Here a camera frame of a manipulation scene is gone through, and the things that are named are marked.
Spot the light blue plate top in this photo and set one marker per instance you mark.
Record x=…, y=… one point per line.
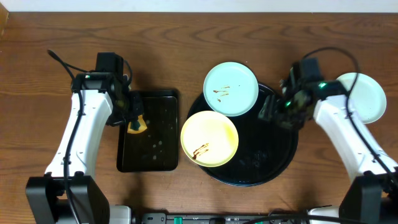
x=230, y=88

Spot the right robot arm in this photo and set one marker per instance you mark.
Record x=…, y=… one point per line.
x=372, y=197

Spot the black rectangular tray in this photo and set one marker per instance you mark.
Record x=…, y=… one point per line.
x=156, y=148

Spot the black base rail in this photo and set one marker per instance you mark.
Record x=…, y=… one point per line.
x=163, y=218

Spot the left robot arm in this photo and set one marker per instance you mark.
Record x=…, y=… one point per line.
x=67, y=192

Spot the light blue plate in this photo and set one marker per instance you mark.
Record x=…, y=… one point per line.
x=230, y=88
x=368, y=99

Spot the green and yellow sponge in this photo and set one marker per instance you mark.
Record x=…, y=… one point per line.
x=137, y=126

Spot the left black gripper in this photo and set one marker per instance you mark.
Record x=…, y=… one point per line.
x=135, y=109

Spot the yellow plate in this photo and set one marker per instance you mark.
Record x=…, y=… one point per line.
x=209, y=139

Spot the black round tray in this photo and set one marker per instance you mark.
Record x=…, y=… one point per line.
x=264, y=151

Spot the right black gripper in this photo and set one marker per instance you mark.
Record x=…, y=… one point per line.
x=273, y=109

